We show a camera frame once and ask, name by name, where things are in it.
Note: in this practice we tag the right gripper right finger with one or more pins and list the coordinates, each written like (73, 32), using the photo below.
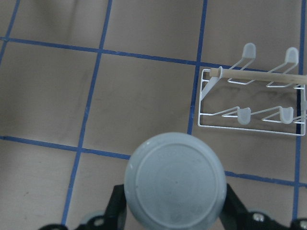
(235, 216)

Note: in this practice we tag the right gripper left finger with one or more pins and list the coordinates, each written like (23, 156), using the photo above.
(114, 216)

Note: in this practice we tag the grey plastic cup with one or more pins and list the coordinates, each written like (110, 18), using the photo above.
(174, 181)

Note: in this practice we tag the white wire cup rack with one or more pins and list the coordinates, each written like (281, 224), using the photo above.
(238, 98)

